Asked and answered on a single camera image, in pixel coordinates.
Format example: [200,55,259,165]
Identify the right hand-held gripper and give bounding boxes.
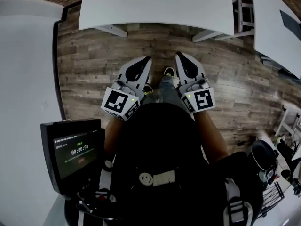
[175,51,216,114]

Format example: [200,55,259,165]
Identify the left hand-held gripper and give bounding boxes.
[101,56,152,121]

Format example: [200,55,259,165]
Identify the person's right forearm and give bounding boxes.
[193,111,229,162]

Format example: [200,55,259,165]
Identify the person's left forearm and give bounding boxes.
[104,115,126,155]

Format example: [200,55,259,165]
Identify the person's right shoe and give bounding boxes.
[162,66,176,79]

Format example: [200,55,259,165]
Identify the person's shoe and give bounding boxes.
[143,83,154,96]
[162,66,176,79]

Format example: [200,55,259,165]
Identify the person's left shoe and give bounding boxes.
[143,83,154,96]

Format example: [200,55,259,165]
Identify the person's grey jeans legs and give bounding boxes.
[140,75,189,110]

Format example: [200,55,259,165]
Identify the large white table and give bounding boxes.
[78,0,235,43]

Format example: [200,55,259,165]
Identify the white metal chair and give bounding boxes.
[232,0,255,38]

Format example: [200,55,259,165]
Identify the person's black shirt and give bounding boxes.
[101,102,264,226]

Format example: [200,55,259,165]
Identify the white table with dark mat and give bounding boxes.
[249,0,301,79]

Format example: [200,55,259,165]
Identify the black monitor screen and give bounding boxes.
[40,118,106,200]

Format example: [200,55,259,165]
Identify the dark grey mat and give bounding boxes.
[279,9,301,35]

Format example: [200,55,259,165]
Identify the white metal rack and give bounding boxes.
[274,103,301,139]

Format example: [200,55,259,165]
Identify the white harness strap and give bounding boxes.
[222,178,253,226]

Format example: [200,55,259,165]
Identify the black wire rack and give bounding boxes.
[258,179,288,220]

